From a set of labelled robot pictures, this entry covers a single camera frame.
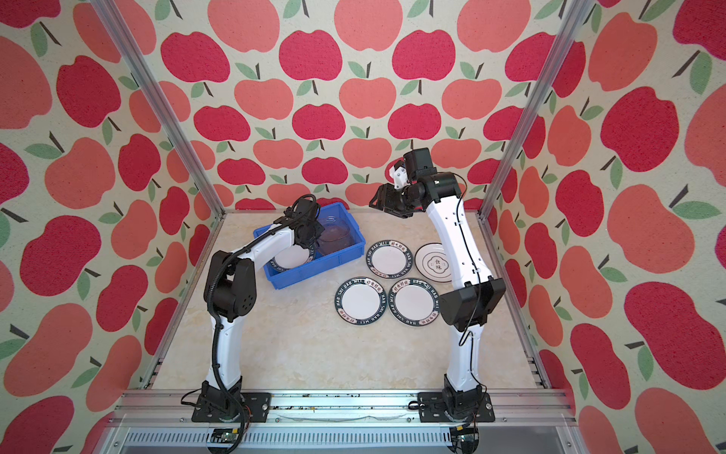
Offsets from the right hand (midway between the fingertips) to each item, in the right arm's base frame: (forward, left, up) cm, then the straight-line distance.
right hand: (383, 204), depth 80 cm
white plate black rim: (+3, -19, -32) cm, 37 cm away
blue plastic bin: (-3, +21, -28) cm, 36 cm away
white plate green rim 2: (-15, +6, -31) cm, 35 cm away
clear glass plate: (+9, +18, -26) cm, 33 cm away
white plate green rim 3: (-13, -13, -31) cm, 36 cm away
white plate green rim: (+3, -3, -31) cm, 31 cm away
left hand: (+7, +21, -22) cm, 32 cm away
